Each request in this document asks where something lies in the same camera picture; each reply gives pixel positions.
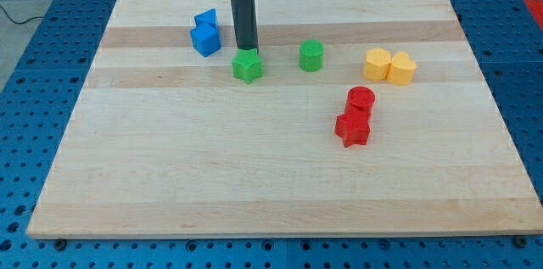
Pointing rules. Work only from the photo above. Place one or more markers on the green star block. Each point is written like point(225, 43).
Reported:
point(247, 65)

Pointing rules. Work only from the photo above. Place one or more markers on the red star block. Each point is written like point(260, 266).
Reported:
point(353, 128)

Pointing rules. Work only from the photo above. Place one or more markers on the green cylinder block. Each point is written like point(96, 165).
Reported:
point(311, 55)

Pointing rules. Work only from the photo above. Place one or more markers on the red cylinder block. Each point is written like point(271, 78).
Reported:
point(360, 100)

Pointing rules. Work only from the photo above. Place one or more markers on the wooden board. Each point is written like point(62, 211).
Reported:
point(165, 143)

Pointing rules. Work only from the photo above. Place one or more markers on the blue cube block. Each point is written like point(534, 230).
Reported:
point(205, 39)

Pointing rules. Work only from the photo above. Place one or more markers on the blue triangle block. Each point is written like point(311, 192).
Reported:
point(207, 17)

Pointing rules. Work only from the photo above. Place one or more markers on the yellow hexagon block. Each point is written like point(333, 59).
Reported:
point(377, 64)

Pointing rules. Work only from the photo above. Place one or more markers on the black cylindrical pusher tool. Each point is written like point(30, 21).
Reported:
point(245, 24)

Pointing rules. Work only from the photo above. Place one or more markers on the yellow heart block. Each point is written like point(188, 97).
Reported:
point(402, 69)

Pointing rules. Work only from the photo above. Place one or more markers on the red object at right edge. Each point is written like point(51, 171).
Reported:
point(535, 7)

